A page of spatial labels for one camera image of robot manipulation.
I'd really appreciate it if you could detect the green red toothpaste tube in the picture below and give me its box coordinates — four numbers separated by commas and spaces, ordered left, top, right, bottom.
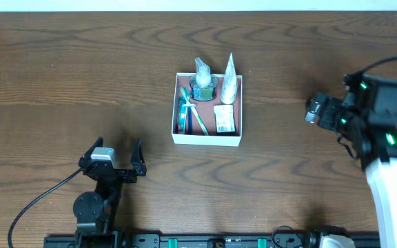
177, 96, 187, 134

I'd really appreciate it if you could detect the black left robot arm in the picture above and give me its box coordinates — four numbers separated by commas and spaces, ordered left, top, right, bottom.
73, 137, 147, 248

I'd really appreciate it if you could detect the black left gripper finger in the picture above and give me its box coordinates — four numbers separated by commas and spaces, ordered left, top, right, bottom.
130, 138, 145, 169
81, 136, 103, 162

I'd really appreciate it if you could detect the green white toothbrush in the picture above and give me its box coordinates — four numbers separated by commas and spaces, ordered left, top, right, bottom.
179, 86, 209, 136

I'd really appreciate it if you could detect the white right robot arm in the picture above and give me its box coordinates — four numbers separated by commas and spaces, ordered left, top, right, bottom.
305, 92, 397, 247

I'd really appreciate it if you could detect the blue disposable razor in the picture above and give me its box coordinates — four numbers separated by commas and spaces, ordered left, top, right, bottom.
187, 108, 193, 135

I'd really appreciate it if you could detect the clear blue soap pump bottle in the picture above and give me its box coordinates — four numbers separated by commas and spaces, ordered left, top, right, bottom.
190, 57, 218, 101

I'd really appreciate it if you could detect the white box with pink inside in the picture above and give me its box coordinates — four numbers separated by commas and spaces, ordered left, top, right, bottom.
171, 72, 243, 147

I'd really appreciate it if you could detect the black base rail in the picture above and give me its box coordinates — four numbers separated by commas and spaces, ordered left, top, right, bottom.
43, 226, 380, 248

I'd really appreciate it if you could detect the green white soap packet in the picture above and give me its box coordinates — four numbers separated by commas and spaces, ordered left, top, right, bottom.
214, 105, 236, 133

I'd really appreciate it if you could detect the white lotion tube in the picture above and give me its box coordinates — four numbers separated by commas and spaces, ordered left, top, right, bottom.
221, 54, 238, 105

